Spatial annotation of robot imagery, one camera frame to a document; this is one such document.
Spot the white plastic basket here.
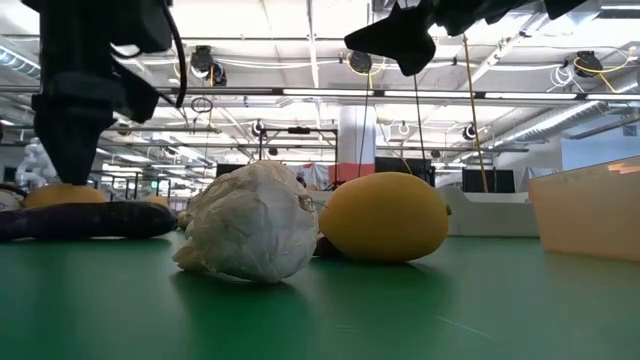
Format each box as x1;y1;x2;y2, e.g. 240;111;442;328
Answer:
435;185;540;238

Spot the dark purple eggplant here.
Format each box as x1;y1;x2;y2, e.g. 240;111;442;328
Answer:
0;200;178;243

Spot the silver ventilation duct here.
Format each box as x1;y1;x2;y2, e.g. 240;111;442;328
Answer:
492;82;640;149

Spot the black metal frame rack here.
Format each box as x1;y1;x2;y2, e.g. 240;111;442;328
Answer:
89;169;172;201

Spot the black coiled cable loop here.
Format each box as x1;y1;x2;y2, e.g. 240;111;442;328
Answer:
189;96;215;114

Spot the large white garlic bulb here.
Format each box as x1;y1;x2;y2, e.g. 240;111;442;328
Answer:
172;159;321;285

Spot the long ceiling light strip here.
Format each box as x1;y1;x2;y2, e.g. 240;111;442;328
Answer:
282;88;640;100

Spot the white and orange pillar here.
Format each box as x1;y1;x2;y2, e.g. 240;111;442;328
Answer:
328;104;377;185

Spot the yellow hanging cable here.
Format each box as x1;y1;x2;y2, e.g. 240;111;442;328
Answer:
462;35;490;194

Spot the white and red banner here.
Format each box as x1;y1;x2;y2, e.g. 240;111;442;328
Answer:
287;162;331;190

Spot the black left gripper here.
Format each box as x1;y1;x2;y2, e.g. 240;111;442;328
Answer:
22;0;174;186

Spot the small dark brown object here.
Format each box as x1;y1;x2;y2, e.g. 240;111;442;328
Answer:
313;235;344;260

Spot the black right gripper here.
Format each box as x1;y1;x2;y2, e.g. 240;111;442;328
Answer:
343;0;587;78

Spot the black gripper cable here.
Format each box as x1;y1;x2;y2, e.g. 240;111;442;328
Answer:
158;0;189;109

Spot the black metal gantry frame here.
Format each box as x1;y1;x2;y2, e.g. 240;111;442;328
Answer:
257;127;340;191

